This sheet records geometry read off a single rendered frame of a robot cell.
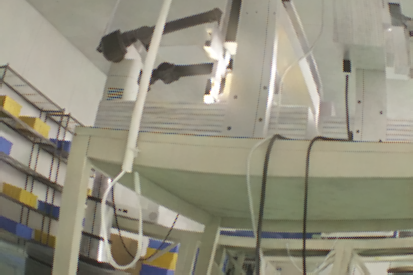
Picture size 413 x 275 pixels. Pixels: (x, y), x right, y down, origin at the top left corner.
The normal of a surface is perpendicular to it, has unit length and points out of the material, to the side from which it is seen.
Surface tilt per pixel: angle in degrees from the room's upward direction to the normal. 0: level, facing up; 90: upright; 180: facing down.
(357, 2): 90
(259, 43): 90
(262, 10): 90
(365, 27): 90
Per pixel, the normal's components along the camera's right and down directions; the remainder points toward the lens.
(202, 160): -0.36, -0.38
